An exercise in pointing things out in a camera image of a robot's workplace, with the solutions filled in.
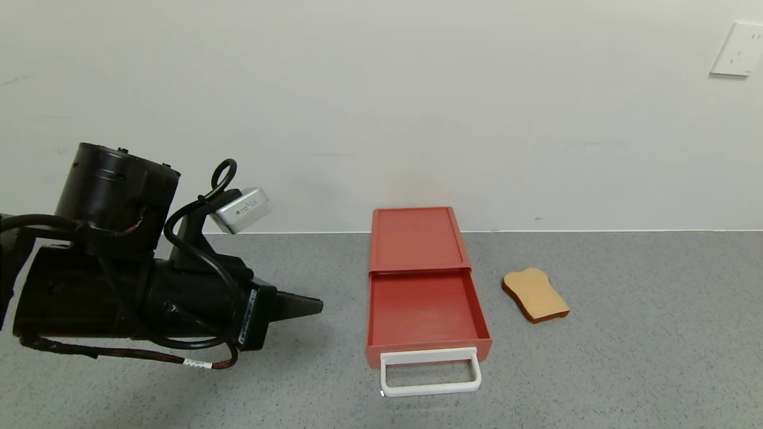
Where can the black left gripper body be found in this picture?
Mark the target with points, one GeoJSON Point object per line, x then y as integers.
{"type": "Point", "coordinates": [257, 316]}

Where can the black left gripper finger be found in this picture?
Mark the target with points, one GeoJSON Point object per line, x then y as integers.
{"type": "Point", "coordinates": [295, 305]}

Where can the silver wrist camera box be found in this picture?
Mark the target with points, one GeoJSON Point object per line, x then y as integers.
{"type": "Point", "coordinates": [241, 208]}

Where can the white wall socket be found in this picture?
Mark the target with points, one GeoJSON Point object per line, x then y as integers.
{"type": "Point", "coordinates": [739, 50]}

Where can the toast bread slice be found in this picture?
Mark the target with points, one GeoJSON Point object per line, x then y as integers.
{"type": "Point", "coordinates": [536, 295]}

